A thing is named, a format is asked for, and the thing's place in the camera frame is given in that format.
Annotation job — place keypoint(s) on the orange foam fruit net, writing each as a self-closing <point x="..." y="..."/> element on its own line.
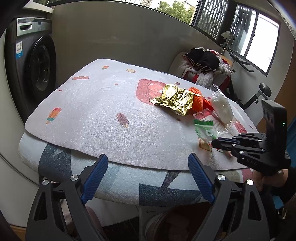
<point x="197" y="105"/>

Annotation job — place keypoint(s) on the pile of clothes on chair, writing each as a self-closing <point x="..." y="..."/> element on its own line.
<point x="202" y="59"/>

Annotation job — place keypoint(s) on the dark grey washing machine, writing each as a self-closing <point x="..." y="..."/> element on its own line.
<point x="30" y="62"/>

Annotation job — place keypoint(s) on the green and clear plastic wrapper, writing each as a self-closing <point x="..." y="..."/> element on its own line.
<point x="206" y="133"/>

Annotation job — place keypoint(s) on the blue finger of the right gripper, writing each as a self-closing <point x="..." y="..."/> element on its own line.
<point x="215" y="144"/>
<point x="227" y="141"/>

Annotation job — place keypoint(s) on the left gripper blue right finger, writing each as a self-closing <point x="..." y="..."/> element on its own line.
<point x="204" y="177"/>

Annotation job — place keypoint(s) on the clear bag with white filling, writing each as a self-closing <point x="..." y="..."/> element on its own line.
<point x="221" y="105"/>

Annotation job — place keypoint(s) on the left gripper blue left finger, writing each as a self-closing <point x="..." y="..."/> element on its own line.
<point x="91" y="177"/>

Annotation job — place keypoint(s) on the person's right hand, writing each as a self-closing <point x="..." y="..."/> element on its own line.
<point x="276" y="180"/>

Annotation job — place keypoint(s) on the white cartoon print blanket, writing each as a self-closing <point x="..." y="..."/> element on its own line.
<point x="105" y="108"/>

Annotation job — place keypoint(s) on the white chair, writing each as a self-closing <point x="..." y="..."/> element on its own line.
<point x="221" y="77"/>

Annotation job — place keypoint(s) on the gold foil snack wrapper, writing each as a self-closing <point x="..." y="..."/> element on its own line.
<point x="179" y="100"/>

